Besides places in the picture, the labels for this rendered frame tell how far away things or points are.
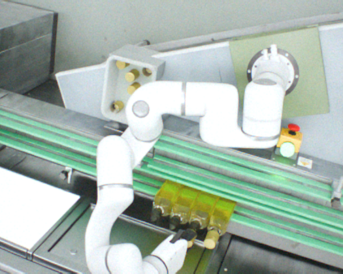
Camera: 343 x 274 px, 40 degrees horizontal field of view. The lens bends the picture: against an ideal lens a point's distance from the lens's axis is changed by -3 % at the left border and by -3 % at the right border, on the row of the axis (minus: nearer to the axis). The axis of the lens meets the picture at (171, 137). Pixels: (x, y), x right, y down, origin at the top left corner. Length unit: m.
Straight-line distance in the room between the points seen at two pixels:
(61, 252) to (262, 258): 0.64
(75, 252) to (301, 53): 0.87
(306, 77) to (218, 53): 0.29
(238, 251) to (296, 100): 0.52
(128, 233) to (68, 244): 0.19
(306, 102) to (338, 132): 0.17
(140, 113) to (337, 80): 0.67
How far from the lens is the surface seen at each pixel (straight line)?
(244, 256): 1.60
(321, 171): 1.53
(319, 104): 1.48
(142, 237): 1.52
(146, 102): 1.13
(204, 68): 1.57
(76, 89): 1.78
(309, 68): 1.45
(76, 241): 1.47
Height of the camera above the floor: 2.22
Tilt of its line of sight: 60 degrees down
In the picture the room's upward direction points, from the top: 141 degrees counter-clockwise
